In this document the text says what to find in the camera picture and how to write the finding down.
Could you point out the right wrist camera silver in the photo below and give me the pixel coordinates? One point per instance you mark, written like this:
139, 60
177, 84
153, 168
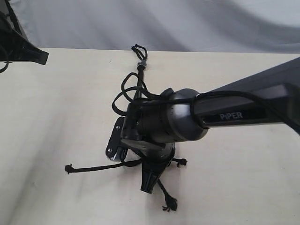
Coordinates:
116, 151

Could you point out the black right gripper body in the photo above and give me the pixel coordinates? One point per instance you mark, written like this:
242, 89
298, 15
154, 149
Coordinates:
154, 157

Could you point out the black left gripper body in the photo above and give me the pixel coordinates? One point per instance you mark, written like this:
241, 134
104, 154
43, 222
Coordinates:
14, 47

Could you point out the clear tape piece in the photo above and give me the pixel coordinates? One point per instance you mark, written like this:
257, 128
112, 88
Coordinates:
142, 64

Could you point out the grey backdrop cloth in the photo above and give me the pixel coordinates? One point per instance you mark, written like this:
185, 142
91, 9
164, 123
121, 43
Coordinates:
248, 26

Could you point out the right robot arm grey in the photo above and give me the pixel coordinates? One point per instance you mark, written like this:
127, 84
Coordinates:
154, 123

